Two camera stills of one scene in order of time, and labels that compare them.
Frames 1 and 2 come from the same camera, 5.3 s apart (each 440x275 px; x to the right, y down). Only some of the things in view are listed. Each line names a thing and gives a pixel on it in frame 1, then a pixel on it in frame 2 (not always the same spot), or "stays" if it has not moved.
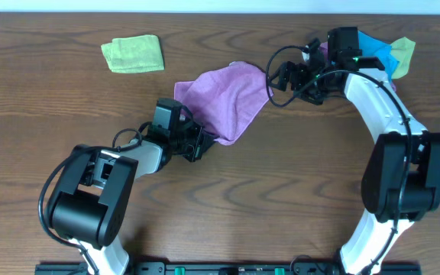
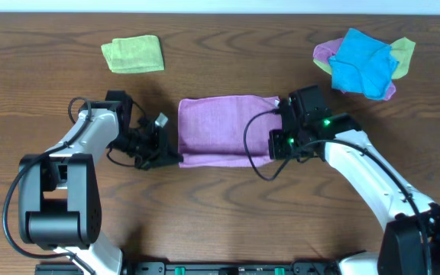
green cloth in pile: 402,50 stays
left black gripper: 203,140 -> 157,155
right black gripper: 286,69 -> 276,150
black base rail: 229,269 stays
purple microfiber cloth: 226,100 -> 211,130
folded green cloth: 134,54 stays
